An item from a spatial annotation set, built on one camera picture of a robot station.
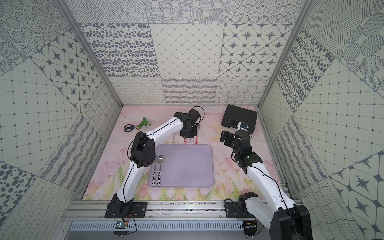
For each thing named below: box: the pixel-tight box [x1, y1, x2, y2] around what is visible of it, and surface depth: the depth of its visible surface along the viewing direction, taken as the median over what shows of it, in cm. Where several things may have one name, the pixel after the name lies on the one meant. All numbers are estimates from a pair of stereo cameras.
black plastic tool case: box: [221, 104, 258, 133], surface depth 113 cm
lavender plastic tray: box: [148, 144, 214, 187], surface depth 90 cm
